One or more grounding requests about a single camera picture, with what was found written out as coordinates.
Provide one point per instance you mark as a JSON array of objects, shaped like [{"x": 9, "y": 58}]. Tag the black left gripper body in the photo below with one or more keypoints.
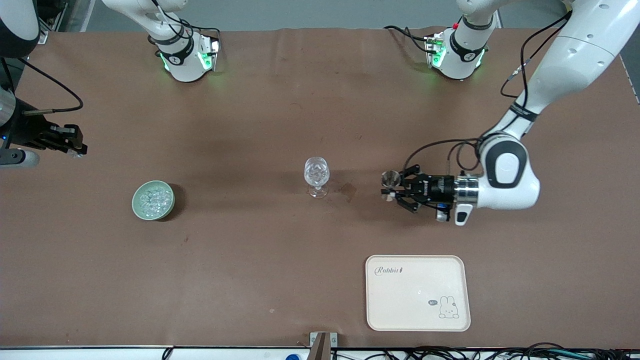
[{"x": 436, "y": 188}]

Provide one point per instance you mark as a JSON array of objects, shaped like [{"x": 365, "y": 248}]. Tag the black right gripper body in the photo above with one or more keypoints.
[{"x": 31, "y": 133}]

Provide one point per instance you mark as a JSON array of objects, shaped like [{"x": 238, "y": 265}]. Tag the steel double jigger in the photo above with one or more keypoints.
[{"x": 390, "y": 178}]

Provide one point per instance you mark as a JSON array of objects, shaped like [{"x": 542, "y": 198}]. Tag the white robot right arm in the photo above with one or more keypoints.
[{"x": 185, "y": 67}]

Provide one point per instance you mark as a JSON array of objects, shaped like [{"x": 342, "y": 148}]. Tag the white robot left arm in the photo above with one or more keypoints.
[{"x": 575, "y": 60}]

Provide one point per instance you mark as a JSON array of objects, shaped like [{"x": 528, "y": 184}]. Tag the clear wine glass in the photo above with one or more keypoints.
[{"x": 316, "y": 172}]

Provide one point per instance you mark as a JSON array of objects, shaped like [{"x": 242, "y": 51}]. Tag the clear ice cubes heap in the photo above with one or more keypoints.
[{"x": 154, "y": 200}]

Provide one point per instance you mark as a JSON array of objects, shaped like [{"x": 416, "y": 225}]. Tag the green ceramic bowl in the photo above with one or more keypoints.
[{"x": 136, "y": 209}]

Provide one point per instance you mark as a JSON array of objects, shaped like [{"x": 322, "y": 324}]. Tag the cream rabbit print tray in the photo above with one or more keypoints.
[{"x": 415, "y": 295}]

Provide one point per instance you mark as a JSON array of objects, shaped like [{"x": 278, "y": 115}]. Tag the brown paper table cover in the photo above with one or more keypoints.
[{"x": 250, "y": 250}]

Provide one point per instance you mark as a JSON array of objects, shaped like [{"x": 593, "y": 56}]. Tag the blue round cap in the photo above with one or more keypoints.
[{"x": 294, "y": 357}]

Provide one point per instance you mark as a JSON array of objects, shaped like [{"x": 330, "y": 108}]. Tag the aluminium frame profile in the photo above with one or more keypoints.
[{"x": 44, "y": 36}]

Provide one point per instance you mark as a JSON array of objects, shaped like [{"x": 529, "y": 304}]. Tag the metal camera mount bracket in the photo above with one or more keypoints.
[{"x": 322, "y": 347}]

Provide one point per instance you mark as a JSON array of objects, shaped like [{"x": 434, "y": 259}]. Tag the white table front rail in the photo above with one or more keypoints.
[{"x": 100, "y": 354}]

